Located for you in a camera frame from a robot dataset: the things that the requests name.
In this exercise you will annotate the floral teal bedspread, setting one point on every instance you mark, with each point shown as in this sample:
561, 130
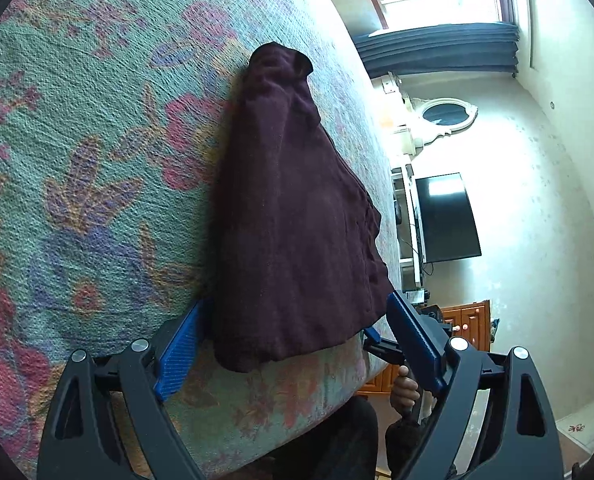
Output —
112, 123

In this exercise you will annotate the person's right hand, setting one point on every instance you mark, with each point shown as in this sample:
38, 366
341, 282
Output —
404, 393

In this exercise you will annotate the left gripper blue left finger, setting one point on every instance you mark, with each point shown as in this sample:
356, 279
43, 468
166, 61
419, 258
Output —
175, 349

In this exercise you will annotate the black wall television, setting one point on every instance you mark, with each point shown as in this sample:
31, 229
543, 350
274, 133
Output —
448, 227

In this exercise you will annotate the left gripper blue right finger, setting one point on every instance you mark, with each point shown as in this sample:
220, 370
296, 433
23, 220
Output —
417, 339

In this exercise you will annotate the dark maroon pants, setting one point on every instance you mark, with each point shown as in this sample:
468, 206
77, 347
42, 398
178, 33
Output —
298, 270

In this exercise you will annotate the dark blue window curtain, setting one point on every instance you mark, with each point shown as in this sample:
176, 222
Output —
473, 47

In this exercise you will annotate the white shelf unit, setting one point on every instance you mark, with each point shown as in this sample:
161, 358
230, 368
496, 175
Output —
411, 252

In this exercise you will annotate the white oval framed mirror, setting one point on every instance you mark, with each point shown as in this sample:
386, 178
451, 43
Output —
433, 118

